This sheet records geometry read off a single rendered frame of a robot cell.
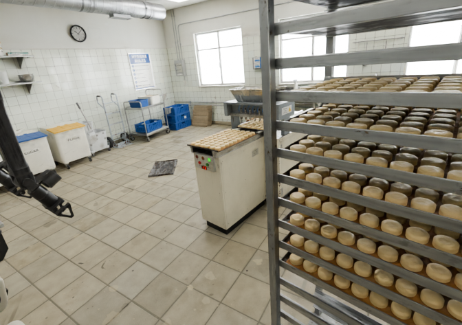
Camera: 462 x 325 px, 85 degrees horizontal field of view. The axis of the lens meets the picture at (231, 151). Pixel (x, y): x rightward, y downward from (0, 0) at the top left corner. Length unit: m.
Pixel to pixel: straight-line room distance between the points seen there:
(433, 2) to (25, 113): 5.67
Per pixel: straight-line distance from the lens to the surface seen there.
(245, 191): 2.58
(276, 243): 0.98
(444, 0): 0.65
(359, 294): 1.01
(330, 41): 1.15
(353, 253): 0.87
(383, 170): 0.72
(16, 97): 5.75
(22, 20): 5.98
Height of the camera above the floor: 1.61
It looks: 20 degrees down
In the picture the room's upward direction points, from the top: 5 degrees counter-clockwise
